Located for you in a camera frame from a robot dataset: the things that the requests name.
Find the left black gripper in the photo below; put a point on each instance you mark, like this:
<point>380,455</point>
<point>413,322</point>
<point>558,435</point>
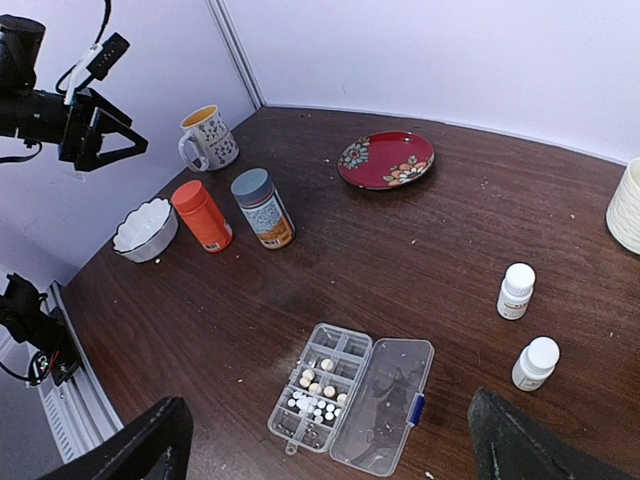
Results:
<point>39,117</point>

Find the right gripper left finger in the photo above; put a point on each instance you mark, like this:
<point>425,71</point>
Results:
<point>155,445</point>

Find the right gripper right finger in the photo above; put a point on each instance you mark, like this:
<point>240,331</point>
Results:
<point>508,444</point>

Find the white pill bottle front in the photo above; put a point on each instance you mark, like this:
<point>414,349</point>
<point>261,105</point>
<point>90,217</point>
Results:
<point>536,363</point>

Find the white pill bottle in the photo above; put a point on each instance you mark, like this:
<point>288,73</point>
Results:
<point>516,290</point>
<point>536,363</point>

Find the orange pill bottle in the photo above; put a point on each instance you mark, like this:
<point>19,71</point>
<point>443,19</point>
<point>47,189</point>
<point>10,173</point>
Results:
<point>203,217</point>

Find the clear plastic pill organizer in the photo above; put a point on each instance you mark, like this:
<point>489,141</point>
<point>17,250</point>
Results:
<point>354,398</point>

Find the grey lid pill bottle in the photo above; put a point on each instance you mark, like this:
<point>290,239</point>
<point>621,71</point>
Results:
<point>262,207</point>

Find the yellow interior floral mug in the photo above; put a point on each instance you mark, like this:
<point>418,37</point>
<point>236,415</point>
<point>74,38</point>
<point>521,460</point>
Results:
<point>207,143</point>

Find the white scalloped bowl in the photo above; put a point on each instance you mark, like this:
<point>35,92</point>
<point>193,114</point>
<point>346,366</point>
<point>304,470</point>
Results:
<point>146,232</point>

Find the cream textured mug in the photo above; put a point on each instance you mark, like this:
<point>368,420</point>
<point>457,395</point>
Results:
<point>623,212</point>

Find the red floral plate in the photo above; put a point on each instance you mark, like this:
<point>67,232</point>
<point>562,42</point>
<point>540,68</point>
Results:
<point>386,160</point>

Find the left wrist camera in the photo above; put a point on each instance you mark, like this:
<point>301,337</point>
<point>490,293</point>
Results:
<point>93,65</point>

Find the left aluminium frame post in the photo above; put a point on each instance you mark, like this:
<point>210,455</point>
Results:
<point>231,38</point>

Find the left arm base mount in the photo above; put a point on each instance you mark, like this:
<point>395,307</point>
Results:
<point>23,315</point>

